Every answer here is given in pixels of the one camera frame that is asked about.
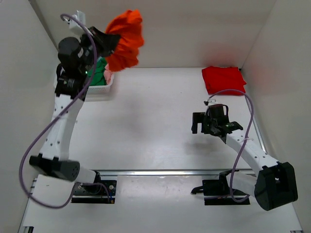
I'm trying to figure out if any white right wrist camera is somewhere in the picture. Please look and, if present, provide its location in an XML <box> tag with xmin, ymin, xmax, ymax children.
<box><xmin>204</xmin><ymin>99</ymin><xmax>217</xmax><ymax>106</ymax></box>

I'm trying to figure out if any pink t shirt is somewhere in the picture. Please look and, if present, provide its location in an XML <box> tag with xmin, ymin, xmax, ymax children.
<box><xmin>104</xmin><ymin>64</ymin><xmax>113</xmax><ymax>85</ymax></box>

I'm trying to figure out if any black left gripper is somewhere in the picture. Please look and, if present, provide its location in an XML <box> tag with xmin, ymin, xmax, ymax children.
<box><xmin>84</xmin><ymin>21</ymin><xmax>122</xmax><ymax>67</ymax></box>

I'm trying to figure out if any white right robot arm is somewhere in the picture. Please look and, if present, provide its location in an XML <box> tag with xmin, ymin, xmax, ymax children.
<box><xmin>191</xmin><ymin>104</ymin><xmax>298</xmax><ymax>211</ymax></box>

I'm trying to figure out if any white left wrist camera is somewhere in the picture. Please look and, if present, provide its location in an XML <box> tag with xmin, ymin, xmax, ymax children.
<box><xmin>68</xmin><ymin>10</ymin><xmax>87</xmax><ymax>37</ymax></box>

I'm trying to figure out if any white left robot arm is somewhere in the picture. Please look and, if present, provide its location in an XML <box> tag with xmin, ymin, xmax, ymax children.
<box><xmin>29</xmin><ymin>27</ymin><xmax>121</xmax><ymax>193</ymax></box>

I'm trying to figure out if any white plastic laundry basket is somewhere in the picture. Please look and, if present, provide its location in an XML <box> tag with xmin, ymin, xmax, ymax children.
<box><xmin>54</xmin><ymin>72</ymin><xmax>114</xmax><ymax>99</ymax></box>

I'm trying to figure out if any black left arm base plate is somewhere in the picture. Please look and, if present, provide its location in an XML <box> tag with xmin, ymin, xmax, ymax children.
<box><xmin>71</xmin><ymin>176</ymin><xmax>117</xmax><ymax>204</ymax></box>

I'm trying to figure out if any folded red t shirt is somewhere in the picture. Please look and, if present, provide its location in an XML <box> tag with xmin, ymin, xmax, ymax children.
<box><xmin>202</xmin><ymin>67</ymin><xmax>246</xmax><ymax>95</ymax></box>

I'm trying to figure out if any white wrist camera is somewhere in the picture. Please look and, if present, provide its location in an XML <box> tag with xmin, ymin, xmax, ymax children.
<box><xmin>204</xmin><ymin>99</ymin><xmax>217</xmax><ymax>106</ymax></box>
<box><xmin>68</xmin><ymin>10</ymin><xmax>87</xmax><ymax>37</ymax></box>

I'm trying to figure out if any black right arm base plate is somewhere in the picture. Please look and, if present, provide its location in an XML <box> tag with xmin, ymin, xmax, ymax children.
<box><xmin>191</xmin><ymin>170</ymin><xmax>250</xmax><ymax>206</ymax></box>

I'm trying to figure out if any aluminium table rail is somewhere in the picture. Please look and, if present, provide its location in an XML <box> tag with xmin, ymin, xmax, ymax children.
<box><xmin>45</xmin><ymin>94</ymin><xmax>264</xmax><ymax>177</ymax></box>

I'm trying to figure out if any orange t shirt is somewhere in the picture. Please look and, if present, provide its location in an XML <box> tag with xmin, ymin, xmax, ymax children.
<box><xmin>105</xmin><ymin>9</ymin><xmax>144</xmax><ymax>72</ymax></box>

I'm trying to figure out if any green t shirt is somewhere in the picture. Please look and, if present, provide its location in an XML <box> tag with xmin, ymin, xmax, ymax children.
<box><xmin>90</xmin><ymin>57</ymin><xmax>107</xmax><ymax>86</ymax></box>

